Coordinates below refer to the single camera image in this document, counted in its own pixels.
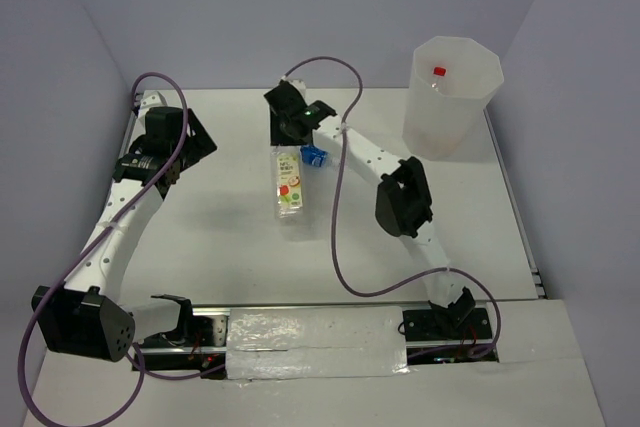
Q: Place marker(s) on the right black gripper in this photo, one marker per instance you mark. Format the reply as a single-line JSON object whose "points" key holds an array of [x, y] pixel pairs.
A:
{"points": [[276, 134]]}

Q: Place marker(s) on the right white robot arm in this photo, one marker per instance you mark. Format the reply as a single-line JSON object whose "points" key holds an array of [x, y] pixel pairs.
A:
{"points": [[403, 201]]}

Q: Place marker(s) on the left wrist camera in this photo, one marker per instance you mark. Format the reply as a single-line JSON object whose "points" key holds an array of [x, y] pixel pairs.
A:
{"points": [[152, 100]]}

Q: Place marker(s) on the red cap water bottle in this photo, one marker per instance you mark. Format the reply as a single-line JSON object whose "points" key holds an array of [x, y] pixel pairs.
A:
{"points": [[439, 79]]}

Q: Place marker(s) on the blue label clear bottle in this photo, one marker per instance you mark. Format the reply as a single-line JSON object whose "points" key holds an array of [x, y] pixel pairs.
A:
{"points": [[318, 158]]}

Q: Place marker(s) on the silver tape sheet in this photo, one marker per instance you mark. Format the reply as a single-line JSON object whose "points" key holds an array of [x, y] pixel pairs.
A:
{"points": [[284, 344]]}

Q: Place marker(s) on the white plastic bin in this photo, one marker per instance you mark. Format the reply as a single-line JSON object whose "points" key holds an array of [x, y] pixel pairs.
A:
{"points": [[436, 124]]}

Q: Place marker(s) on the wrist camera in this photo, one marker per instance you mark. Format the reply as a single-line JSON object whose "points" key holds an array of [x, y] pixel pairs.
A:
{"points": [[297, 83], [152, 100]]}

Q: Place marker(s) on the apple juice clear bottle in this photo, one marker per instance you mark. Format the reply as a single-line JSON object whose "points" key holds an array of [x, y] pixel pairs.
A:
{"points": [[288, 181]]}

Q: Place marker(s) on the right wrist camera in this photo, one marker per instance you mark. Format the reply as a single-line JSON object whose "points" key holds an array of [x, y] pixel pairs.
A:
{"points": [[297, 83]]}

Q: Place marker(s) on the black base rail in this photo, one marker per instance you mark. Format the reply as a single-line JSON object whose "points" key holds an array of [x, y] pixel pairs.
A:
{"points": [[205, 353]]}

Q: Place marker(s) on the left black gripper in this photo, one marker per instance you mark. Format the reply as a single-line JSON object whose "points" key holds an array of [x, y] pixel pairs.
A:
{"points": [[201, 145]]}

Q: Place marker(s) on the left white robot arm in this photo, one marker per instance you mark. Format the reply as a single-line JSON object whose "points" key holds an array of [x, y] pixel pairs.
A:
{"points": [[83, 316]]}

